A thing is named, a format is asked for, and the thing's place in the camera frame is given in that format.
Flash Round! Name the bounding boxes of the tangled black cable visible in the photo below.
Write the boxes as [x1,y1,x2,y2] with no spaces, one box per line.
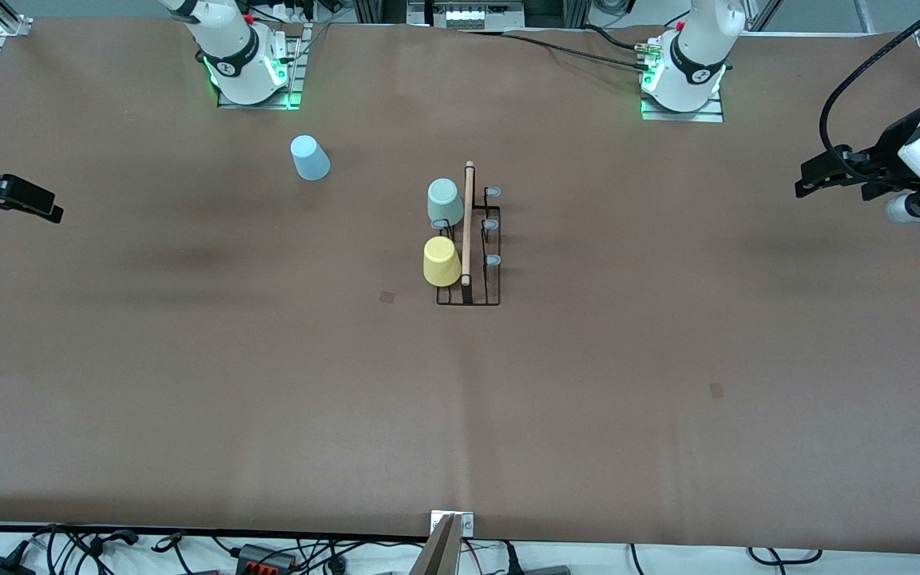
[29,524,189,575]

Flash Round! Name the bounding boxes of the thick black cable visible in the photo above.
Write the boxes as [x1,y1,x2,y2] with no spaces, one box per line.
[580,22,648,53]

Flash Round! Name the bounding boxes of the black orange connector box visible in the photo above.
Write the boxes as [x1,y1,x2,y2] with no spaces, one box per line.
[236,543,297,573]

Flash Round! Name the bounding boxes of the black cable loop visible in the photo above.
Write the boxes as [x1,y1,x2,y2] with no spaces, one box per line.
[747,546,824,566]

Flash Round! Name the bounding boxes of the pale green plastic cup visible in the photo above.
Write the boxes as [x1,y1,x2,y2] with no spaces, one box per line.
[427,177,465,228]

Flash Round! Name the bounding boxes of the grey power strip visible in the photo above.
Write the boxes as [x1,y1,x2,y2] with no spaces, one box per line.
[426,0,526,31]

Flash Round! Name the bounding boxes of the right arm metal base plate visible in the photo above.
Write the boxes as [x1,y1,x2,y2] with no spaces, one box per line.
[216,24,305,110]

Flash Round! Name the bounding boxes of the black wire cup holder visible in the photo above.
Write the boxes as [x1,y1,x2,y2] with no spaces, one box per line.
[428,161,502,307]

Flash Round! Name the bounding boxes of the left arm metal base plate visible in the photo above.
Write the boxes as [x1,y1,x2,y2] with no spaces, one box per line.
[640,92,724,123]

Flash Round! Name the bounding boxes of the white power strip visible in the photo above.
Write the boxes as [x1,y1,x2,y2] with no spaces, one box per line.
[264,0,317,23]

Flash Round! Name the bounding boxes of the grey aluminium beam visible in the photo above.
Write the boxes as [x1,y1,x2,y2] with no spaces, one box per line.
[410,514,465,575]

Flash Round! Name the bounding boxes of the yellow plastic cup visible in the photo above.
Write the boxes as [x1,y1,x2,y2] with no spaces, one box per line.
[423,236,462,288]

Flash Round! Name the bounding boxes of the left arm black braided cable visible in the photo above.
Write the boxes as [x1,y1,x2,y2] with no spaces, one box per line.
[819,0,920,176]

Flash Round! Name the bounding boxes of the long black braided cable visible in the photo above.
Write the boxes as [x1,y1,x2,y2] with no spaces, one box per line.
[460,29,652,74]

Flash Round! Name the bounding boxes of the brown table cover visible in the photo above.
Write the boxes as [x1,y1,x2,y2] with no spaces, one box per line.
[0,18,920,552]

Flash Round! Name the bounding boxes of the light blue plastic cup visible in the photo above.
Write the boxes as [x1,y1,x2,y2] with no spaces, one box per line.
[290,134,331,182]

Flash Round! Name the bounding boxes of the silver metal bracket plate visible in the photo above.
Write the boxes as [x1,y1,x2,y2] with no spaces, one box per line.
[430,511,475,537]

